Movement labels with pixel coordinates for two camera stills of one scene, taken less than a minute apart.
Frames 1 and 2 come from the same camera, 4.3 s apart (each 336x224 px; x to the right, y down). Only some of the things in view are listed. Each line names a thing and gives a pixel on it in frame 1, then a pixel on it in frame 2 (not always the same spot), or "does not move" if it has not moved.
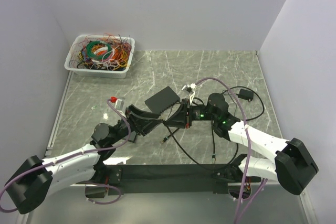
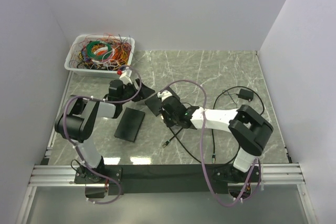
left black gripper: (143, 126) -> (144, 93)
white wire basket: (100, 56) does not move
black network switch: (162, 100) does not move
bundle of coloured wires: (103, 52) does not move
